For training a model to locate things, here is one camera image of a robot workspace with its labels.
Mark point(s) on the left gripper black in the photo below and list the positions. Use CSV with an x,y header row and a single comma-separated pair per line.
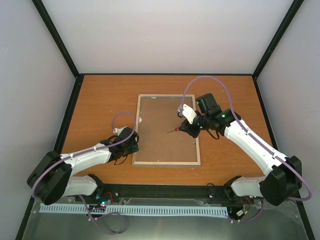
x,y
134,147

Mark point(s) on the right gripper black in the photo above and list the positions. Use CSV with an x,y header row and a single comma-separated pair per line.
x,y
194,133

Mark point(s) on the red blue screwdriver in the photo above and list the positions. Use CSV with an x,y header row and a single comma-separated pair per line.
x,y
174,130

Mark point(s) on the blue picture frame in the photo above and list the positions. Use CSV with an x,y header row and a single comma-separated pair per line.
x,y
167,130

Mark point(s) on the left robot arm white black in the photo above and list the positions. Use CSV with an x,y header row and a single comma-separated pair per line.
x,y
55,176

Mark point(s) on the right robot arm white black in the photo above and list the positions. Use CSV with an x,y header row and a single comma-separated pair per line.
x,y
282,175

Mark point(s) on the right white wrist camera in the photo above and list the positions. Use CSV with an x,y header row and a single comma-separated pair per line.
x,y
186,112

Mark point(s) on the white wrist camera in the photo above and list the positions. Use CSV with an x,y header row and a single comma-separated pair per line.
x,y
117,131
186,112

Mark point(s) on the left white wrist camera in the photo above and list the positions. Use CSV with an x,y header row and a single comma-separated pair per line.
x,y
117,131

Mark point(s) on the black mounting rail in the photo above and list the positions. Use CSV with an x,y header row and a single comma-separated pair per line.
x,y
212,194

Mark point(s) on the light blue slotted cable duct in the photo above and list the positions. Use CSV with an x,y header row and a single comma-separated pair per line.
x,y
137,210

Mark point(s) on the black enclosure frame post left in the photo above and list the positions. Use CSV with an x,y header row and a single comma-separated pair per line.
x,y
47,20

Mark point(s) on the black enclosure frame post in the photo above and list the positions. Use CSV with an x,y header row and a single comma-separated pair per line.
x,y
281,30
47,20

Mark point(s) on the black enclosure frame post right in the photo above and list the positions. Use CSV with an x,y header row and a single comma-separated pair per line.
x,y
281,30

